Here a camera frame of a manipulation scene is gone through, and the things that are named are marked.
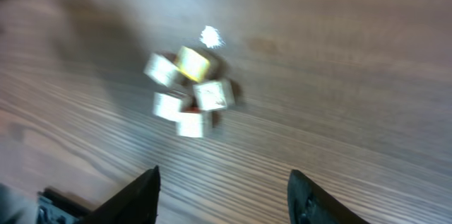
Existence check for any plain white picture block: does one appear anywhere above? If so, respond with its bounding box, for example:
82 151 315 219
143 52 182 88

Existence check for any white block green V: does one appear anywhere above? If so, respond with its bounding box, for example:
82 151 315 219
193 79 235 111

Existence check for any yellow top letter block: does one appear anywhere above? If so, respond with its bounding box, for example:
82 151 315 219
176 46 211 83

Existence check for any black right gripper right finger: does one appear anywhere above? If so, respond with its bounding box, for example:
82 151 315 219
287 170 368 224

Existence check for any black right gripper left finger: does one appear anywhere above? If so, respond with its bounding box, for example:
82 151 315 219
79 165 160 224

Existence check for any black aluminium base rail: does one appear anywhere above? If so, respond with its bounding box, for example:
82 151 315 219
35 188 91 224

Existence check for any white block green J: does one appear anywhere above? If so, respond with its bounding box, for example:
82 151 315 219
153 93 183 122

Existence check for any white block green Z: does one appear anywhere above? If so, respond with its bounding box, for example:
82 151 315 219
176 112 213 138

